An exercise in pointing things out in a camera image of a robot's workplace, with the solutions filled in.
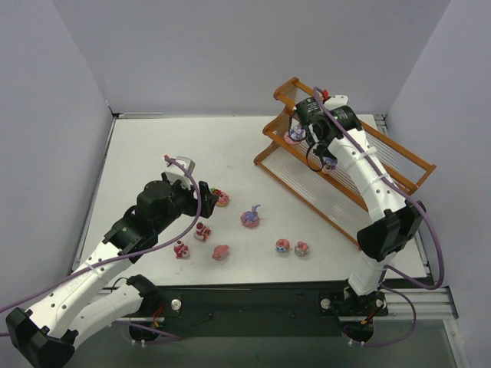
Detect strawberry bear donut toy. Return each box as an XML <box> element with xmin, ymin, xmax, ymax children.
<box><xmin>211</xmin><ymin>188</ymin><xmax>229</xmax><ymax>207</ymax></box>

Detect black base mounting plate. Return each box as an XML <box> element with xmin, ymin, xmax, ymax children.
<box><xmin>91</xmin><ymin>280</ymin><xmax>390</xmax><ymax>344</ymax></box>

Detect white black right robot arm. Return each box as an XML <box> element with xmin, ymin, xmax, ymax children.
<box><xmin>294</xmin><ymin>97</ymin><xmax>423</xmax><ymax>296</ymax></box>

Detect purple bunny sitting donut toy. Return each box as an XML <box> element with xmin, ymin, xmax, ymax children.
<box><xmin>284</xmin><ymin>122</ymin><xmax>306</xmax><ymax>146</ymax></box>

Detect orange wooden tiered shelf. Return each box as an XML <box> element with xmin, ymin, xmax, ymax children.
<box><xmin>254</xmin><ymin>77</ymin><xmax>436</xmax><ymax>243</ymax></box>

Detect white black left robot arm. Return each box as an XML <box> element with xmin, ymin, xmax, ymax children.
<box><xmin>6</xmin><ymin>179</ymin><xmax>218</xmax><ymax>367</ymax></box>

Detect small purple bunny cupcake toy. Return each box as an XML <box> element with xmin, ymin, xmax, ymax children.
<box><xmin>321</xmin><ymin>156</ymin><xmax>338</xmax><ymax>174</ymax></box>

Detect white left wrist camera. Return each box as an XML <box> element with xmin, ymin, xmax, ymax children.
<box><xmin>163</xmin><ymin>155</ymin><xmax>196</xmax><ymax>189</ymax></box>

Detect pink pig bow toy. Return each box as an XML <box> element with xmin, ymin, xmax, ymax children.
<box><xmin>212</xmin><ymin>245</ymin><xmax>229</xmax><ymax>261</ymax></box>

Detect pink pig clear cup toy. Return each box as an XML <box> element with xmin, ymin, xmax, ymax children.
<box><xmin>294</xmin><ymin>241</ymin><xmax>310</xmax><ymax>258</ymax></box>

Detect strawberry cake slice toy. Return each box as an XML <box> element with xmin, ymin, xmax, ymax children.
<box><xmin>193</xmin><ymin>222</ymin><xmax>212</xmax><ymax>242</ymax></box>

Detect red bear cake toy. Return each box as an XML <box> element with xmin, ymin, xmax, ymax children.
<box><xmin>173</xmin><ymin>240</ymin><xmax>190</xmax><ymax>259</ymax></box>

